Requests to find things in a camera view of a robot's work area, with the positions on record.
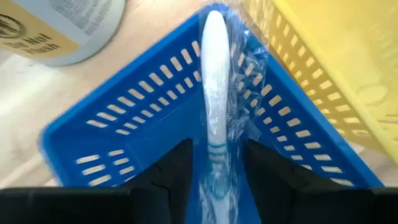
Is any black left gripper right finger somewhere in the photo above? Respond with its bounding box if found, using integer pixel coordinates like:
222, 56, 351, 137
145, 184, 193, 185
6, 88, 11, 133
246, 138, 317, 224

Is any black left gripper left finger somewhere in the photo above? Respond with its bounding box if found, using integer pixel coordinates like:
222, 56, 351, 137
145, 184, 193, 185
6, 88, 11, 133
123, 138, 195, 224

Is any white blue toothbrush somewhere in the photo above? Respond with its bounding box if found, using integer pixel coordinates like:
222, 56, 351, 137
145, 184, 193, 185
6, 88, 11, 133
198, 9, 269, 224

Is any blue slotted plastic basket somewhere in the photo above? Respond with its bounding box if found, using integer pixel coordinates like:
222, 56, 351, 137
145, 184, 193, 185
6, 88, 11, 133
39, 2, 385, 224

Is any yellow slotted plastic basket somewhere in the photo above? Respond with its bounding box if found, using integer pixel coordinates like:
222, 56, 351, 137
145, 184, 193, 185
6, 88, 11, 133
239, 0, 398, 166

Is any white yellow wipes canister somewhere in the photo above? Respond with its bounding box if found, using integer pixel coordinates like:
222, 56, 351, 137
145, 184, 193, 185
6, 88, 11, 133
0, 0, 127, 67

